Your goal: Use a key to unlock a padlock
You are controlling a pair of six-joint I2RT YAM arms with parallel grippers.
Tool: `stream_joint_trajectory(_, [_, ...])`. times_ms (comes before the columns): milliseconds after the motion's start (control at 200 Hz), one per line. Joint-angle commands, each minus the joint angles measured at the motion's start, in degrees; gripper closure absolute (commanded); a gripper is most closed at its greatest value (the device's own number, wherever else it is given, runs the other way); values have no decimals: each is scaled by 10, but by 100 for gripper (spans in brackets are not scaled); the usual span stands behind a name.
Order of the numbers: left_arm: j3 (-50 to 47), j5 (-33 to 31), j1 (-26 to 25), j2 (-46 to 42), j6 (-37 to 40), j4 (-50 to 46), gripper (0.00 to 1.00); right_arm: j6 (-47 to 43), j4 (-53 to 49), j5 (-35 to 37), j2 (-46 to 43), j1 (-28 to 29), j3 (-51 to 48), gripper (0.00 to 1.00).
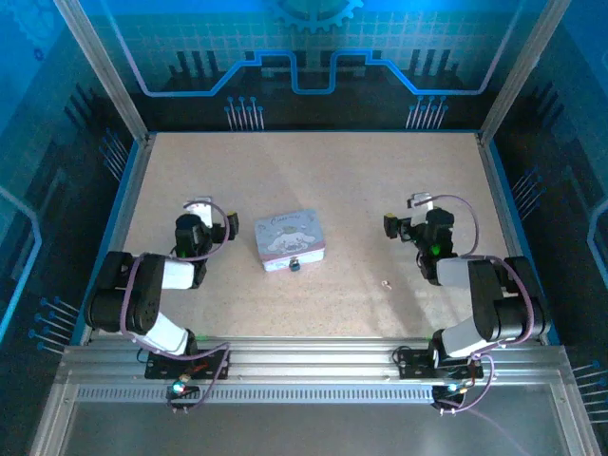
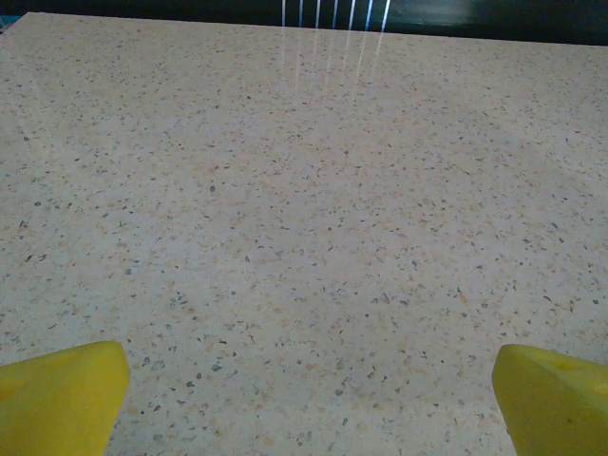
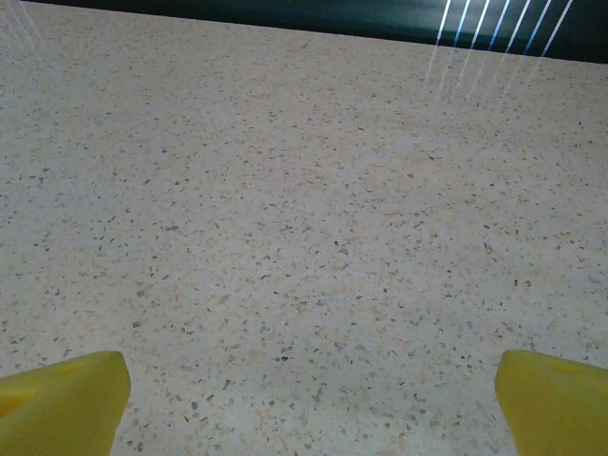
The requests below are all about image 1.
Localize pastel cartoon tin box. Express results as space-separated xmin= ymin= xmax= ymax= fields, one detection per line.
xmin=254 ymin=208 xmax=329 ymax=273

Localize left controller board with LED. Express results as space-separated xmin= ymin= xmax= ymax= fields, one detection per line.
xmin=165 ymin=374 xmax=201 ymax=401

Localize controller board with led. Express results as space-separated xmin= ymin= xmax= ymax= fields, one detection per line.
xmin=430 ymin=379 xmax=470 ymax=401
xmin=165 ymin=374 xmax=201 ymax=401

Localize right controller board with LED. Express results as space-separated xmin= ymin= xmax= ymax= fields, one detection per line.
xmin=430 ymin=379 xmax=470 ymax=401

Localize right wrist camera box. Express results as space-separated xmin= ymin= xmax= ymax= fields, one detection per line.
xmin=407 ymin=192 xmax=434 ymax=227

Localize left aluminium side rail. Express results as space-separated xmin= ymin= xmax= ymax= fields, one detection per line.
xmin=84 ymin=134 xmax=157 ymax=344

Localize aluminium side rail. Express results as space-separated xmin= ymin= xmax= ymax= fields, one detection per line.
xmin=474 ymin=132 xmax=547 ymax=344
xmin=84 ymin=134 xmax=157 ymax=344

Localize right aluminium side rail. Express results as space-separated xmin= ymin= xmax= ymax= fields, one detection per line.
xmin=474 ymin=132 xmax=547 ymax=344

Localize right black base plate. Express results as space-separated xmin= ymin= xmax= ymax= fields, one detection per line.
xmin=395 ymin=348 xmax=485 ymax=381

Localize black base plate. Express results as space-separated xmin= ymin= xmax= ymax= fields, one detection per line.
xmin=143 ymin=348 xmax=233 ymax=381
xmin=395 ymin=348 xmax=485 ymax=381

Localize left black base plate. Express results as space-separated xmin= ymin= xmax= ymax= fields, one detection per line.
xmin=143 ymin=348 xmax=233 ymax=381

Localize aluminium frame rail assembly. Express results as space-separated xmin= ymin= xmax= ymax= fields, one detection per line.
xmin=28 ymin=334 xmax=604 ymax=456

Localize slotted grey cable duct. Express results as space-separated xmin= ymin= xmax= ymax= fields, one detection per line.
xmin=75 ymin=386 xmax=439 ymax=403

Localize right aluminium corner post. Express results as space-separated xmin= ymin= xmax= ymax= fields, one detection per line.
xmin=476 ymin=0 xmax=572 ymax=144

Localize aluminium corner post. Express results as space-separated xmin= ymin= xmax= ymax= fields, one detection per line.
xmin=51 ymin=0 xmax=154 ymax=143
xmin=476 ymin=0 xmax=572 ymax=144

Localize left aluminium corner post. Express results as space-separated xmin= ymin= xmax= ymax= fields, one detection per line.
xmin=51 ymin=0 xmax=154 ymax=143

